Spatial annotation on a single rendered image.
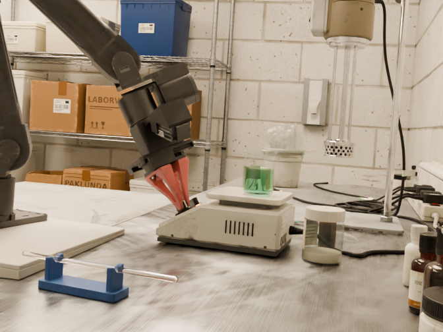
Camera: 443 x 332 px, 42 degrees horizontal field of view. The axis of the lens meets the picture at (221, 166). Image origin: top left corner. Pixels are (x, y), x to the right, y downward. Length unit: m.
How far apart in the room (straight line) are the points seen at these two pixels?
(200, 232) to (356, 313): 0.33
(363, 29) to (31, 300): 0.86
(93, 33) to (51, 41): 2.44
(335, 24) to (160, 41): 2.01
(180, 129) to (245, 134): 2.50
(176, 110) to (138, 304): 0.34
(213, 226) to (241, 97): 2.50
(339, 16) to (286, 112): 2.10
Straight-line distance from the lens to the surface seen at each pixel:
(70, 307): 0.62
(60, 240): 0.86
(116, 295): 0.64
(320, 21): 1.25
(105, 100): 3.24
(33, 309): 0.62
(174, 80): 0.95
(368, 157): 3.29
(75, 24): 0.94
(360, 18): 1.24
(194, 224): 0.90
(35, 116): 3.38
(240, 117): 3.35
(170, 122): 0.85
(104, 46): 0.93
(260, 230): 0.87
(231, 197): 0.88
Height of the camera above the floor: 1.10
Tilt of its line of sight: 4 degrees down
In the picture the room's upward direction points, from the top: 4 degrees clockwise
